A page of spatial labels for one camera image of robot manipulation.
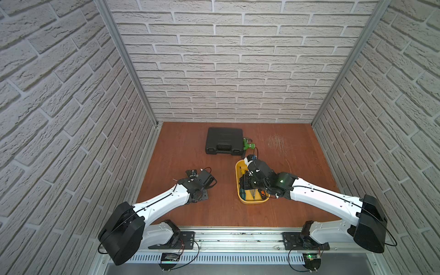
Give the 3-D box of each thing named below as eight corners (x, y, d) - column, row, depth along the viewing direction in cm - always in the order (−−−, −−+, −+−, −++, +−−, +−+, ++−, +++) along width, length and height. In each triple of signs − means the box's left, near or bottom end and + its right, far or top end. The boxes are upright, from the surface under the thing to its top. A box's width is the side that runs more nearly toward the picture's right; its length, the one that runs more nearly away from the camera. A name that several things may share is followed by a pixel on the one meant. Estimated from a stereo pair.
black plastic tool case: (205, 155, 104) (204, 150, 99) (207, 134, 115) (206, 127, 110) (243, 156, 104) (244, 150, 99) (241, 134, 115) (242, 128, 110)
